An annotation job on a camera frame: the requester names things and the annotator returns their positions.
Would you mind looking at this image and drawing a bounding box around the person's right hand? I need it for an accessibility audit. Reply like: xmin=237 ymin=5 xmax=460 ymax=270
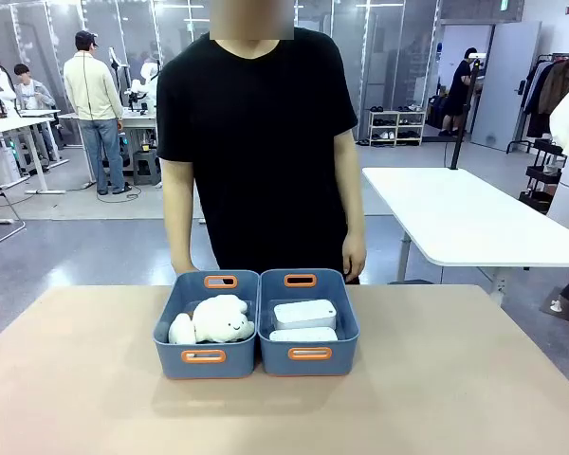
xmin=172 ymin=255 xmax=201 ymax=277

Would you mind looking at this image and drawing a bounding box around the person's left hand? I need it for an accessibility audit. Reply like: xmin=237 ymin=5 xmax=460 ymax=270
xmin=340 ymin=231 xmax=367 ymax=281

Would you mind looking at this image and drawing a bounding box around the person's left forearm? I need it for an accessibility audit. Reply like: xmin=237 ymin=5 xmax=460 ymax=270
xmin=332 ymin=128 xmax=367 ymax=241

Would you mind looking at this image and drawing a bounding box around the person's right forearm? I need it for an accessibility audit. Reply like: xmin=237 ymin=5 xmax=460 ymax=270
xmin=160 ymin=158 xmax=201 ymax=262

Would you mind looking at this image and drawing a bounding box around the white digital clock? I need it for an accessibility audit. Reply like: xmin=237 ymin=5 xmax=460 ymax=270
xmin=272 ymin=299 xmax=338 ymax=331
xmin=268 ymin=326 xmax=339 ymax=343

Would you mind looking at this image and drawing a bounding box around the white cloud plush smiling face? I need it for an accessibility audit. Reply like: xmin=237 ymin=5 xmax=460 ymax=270
xmin=192 ymin=294 xmax=256 ymax=343

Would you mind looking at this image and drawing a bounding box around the white cloud plush toy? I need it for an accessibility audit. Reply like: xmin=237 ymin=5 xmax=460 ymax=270
xmin=168 ymin=312 xmax=198 ymax=345

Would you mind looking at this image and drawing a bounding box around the grey step stool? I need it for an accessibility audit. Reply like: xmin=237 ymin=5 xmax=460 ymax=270
xmin=132 ymin=151 xmax=163 ymax=187

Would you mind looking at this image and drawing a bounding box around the white rectangular table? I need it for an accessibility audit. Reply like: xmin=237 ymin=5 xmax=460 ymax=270
xmin=361 ymin=166 xmax=569 ymax=304

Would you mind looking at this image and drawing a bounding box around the white shoe rack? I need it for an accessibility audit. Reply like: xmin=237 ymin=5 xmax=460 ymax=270
xmin=367 ymin=104 xmax=428 ymax=148

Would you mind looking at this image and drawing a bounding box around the person in black t-shirt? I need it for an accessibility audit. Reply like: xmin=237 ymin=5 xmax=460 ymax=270
xmin=155 ymin=26 xmax=361 ymax=285

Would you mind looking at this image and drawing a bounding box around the black pole stand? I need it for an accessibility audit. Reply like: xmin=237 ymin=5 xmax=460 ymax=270
xmin=448 ymin=52 xmax=487 ymax=171

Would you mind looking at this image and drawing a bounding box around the white workbench desk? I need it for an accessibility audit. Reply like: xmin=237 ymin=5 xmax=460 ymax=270
xmin=57 ymin=109 xmax=160 ymax=187

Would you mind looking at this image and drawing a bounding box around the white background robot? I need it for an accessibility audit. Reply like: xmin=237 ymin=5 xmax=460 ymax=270
xmin=125 ymin=57 xmax=161 ymax=116

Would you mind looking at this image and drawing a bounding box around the man in cream jacket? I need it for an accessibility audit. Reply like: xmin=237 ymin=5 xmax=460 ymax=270
xmin=62 ymin=29 xmax=133 ymax=196

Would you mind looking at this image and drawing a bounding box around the person in black clothes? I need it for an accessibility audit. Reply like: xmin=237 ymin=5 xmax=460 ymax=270
xmin=438 ymin=45 xmax=480 ymax=137

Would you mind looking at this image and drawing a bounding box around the black trolley cart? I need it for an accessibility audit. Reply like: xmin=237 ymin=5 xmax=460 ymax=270
xmin=519 ymin=137 xmax=566 ymax=214

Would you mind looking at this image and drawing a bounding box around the grey door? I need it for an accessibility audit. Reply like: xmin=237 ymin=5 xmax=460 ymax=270
xmin=468 ymin=21 xmax=542 ymax=153

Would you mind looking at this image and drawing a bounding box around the seated person in grey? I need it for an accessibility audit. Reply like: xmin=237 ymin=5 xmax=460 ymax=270
xmin=12 ymin=63 xmax=61 ymax=162

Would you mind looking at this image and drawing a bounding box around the clothes rack with coats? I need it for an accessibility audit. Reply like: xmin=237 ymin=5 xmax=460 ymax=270
xmin=505 ymin=52 xmax=569 ymax=155

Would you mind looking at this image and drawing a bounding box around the blue basket with orange handles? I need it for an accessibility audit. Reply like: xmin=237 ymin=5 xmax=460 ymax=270
xmin=152 ymin=269 xmax=261 ymax=380
xmin=256 ymin=267 xmax=361 ymax=378

